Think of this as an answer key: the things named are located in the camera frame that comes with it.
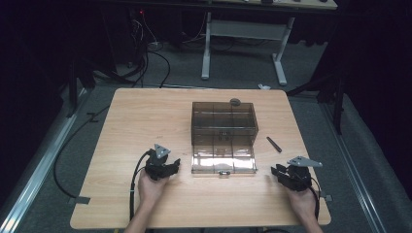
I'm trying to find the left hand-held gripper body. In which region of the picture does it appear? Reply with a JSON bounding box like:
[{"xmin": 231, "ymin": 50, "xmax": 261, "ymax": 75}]
[{"xmin": 144, "ymin": 143, "xmax": 173, "ymax": 182}]

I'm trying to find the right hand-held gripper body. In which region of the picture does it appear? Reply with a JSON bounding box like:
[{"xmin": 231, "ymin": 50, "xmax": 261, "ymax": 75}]
[{"xmin": 278, "ymin": 155, "xmax": 324, "ymax": 192}]

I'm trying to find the black pen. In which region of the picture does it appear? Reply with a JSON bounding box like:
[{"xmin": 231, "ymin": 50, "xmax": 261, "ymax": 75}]
[{"xmin": 265, "ymin": 136, "xmax": 283, "ymax": 153}]

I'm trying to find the brown transparent storage box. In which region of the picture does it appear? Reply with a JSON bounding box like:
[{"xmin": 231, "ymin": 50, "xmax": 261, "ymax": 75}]
[{"xmin": 190, "ymin": 101, "xmax": 259, "ymax": 177}]

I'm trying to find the person's right hand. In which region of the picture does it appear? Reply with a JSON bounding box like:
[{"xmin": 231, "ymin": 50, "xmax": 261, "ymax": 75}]
[{"xmin": 286, "ymin": 185, "xmax": 318, "ymax": 217}]

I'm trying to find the person's left hand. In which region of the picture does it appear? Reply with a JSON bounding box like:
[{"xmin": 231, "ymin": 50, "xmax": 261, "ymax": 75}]
[{"xmin": 137, "ymin": 174, "xmax": 170, "ymax": 208}]

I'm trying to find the black metal stand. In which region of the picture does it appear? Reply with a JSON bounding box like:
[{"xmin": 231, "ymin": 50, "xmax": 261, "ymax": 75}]
[
  {"xmin": 286, "ymin": 73, "xmax": 346, "ymax": 136},
  {"xmin": 65, "ymin": 57, "xmax": 97, "ymax": 118}
]

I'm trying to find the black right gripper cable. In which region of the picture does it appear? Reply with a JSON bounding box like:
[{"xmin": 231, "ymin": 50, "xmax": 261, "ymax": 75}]
[{"xmin": 308, "ymin": 176, "xmax": 323, "ymax": 221}]

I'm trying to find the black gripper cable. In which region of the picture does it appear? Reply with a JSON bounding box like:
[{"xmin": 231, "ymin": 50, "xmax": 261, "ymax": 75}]
[
  {"xmin": 128, "ymin": 149, "xmax": 154, "ymax": 221},
  {"xmin": 308, "ymin": 176, "xmax": 323, "ymax": 221}
]

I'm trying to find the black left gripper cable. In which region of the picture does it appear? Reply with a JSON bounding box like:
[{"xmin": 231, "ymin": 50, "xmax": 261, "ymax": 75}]
[{"xmin": 128, "ymin": 149, "xmax": 154, "ymax": 221}]

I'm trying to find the aluminium floor rail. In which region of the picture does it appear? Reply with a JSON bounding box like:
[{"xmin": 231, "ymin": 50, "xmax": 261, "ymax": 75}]
[
  {"xmin": 318, "ymin": 102, "xmax": 387, "ymax": 233},
  {"xmin": 0, "ymin": 86, "xmax": 92, "ymax": 233}
]

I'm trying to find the black floor cable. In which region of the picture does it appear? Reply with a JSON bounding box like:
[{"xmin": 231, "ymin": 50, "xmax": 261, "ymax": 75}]
[{"xmin": 52, "ymin": 104, "xmax": 112, "ymax": 199}]

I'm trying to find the bundle of black cables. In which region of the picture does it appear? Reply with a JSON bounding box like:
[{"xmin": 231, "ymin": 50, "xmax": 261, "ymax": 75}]
[{"xmin": 93, "ymin": 9, "xmax": 172, "ymax": 89}]

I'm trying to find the white desk frame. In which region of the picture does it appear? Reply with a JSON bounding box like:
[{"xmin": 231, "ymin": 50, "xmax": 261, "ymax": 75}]
[{"xmin": 200, "ymin": 0, "xmax": 338, "ymax": 87}]

